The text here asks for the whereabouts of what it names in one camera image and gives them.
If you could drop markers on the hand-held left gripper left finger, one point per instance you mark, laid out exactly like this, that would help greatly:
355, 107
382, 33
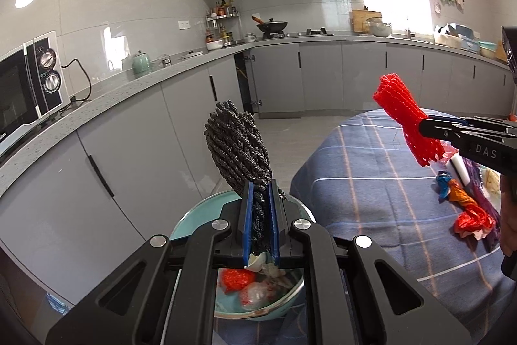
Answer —
247, 215

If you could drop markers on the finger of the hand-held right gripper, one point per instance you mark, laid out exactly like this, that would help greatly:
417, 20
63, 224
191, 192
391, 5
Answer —
464, 137
436, 128

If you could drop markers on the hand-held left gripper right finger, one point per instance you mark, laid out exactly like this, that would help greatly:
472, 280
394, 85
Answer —
274, 215

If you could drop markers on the white paper cup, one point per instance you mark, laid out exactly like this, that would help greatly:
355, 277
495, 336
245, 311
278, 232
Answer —
461, 171

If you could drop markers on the red foam net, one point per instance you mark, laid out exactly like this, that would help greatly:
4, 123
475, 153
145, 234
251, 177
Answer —
398, 106
236, 280

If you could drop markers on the teal plastic bin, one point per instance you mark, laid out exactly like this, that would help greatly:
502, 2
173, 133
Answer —
202, 213

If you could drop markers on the red wrapper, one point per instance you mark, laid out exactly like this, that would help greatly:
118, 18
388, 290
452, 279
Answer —
474, 221

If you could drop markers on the black foam net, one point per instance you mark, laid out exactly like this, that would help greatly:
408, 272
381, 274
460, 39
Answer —
238, 143

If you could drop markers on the person's right hand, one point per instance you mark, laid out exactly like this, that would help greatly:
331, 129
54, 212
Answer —
509, 215

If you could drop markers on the purple wrapper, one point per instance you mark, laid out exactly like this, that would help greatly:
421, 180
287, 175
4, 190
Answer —
474, 177

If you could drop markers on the blue crumpled wrapper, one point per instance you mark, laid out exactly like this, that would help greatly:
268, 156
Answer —
444, 185

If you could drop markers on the white crumpled tissue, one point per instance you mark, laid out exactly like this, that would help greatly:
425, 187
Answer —
264, 267

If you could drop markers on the teal bowl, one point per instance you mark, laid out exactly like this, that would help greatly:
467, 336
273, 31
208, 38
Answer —
488, 50

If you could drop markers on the white dish basin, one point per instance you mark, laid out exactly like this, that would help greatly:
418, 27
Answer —
448, 39

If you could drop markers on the blue plaid tablecloth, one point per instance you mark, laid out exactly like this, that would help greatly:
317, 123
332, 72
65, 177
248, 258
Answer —
355, 175

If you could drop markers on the tan wooden board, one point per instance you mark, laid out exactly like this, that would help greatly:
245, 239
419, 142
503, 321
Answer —
501, 52

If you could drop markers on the steel faucet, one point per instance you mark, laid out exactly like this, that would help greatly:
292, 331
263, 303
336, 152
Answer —
409, 31

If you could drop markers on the grey pot with lid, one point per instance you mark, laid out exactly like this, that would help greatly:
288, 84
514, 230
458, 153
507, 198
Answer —
379, 29

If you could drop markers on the wooden cutting board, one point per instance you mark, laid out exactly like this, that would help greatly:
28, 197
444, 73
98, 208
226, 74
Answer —
359, 19

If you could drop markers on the black gas stove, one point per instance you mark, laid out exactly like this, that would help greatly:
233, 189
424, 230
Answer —
317, 31

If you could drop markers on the flat grey tray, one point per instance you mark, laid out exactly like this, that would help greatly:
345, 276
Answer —
190, 54

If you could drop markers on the small steel cup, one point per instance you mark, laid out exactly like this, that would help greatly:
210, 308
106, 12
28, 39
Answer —
167, 62

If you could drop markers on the white bowl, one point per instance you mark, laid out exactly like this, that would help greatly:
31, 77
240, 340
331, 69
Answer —
214, 45

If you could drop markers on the small white jar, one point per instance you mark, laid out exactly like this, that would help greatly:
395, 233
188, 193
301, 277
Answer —
249, 38

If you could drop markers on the green ceramic jar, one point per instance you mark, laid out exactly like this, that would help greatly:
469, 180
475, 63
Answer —
141, 64

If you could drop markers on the black wok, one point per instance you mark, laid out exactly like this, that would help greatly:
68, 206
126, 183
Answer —
272, 25

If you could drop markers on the steel spice rack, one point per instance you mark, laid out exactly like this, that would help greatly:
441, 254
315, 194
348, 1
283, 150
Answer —
222, 17

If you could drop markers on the group of condiment bottles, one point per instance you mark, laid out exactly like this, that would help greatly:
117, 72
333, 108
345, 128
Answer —
221, 7

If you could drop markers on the silver black microwave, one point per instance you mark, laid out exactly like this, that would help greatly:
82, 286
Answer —
16, 94

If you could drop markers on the white wall switch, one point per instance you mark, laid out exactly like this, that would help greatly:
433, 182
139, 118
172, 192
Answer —
184, 25

